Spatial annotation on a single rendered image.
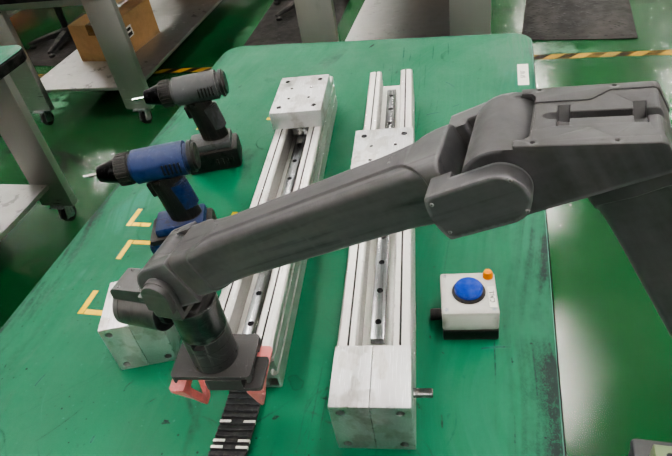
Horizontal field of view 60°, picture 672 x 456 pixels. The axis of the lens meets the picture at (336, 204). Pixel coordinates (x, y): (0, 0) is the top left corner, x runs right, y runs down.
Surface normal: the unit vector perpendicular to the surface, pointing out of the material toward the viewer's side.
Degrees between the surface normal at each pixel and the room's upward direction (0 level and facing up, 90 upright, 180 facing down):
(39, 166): 90
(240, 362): 0
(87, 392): 0
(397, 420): 90
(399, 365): 0
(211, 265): 83
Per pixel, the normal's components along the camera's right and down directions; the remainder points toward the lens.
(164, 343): 0.12, 0.61
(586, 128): -0.24, -0.78
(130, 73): -0.21, 0.63
